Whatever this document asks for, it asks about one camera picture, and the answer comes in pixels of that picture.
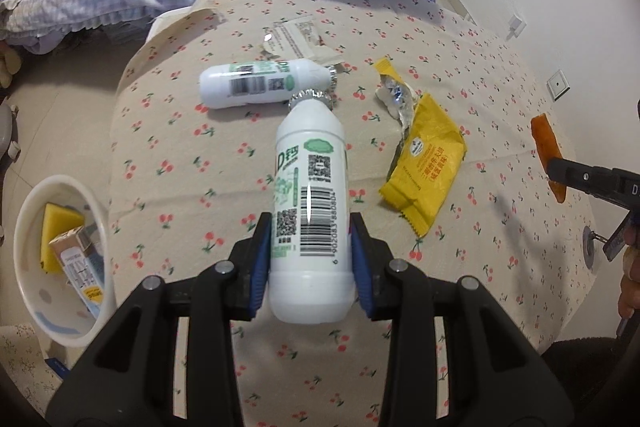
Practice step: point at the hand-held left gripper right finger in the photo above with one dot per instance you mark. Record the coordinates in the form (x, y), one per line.
(361, 267)

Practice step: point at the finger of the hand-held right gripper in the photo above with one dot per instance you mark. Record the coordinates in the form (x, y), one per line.
(580, 174)

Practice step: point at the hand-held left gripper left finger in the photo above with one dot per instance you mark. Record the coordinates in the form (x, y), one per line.
(260, 267)

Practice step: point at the white plastic bottle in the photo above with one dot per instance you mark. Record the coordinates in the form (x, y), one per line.
(310, 207)
(250, 79)

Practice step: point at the light blue carton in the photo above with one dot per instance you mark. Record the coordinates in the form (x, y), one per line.
(75, 262)

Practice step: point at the yellow sponge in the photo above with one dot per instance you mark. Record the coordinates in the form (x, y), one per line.
(57, 222)

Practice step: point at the white round bin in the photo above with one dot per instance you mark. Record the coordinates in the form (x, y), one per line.
(30, 287)

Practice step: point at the person's right hand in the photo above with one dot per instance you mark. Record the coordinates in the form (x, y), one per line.
(629, 292)

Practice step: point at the cherry print tablecloth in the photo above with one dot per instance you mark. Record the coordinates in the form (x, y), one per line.
(200, 157)

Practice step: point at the yellow snack packet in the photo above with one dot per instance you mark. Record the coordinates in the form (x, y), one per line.
(430, 157)

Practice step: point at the dark cloth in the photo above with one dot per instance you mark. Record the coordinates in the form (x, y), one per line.
(590, 367)

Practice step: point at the torn white wrapper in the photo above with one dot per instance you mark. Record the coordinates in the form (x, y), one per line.
(295, 39)

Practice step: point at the floral beige cloth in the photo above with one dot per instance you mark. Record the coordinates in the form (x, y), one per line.
(20, 357)

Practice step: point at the grey suction cup mount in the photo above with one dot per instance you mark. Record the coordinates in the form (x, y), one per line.
(590, 242)

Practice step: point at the white wall socket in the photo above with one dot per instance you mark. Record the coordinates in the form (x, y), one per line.
(557, 84)

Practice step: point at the wall socket with charger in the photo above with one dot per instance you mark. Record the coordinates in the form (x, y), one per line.
(516, 27)

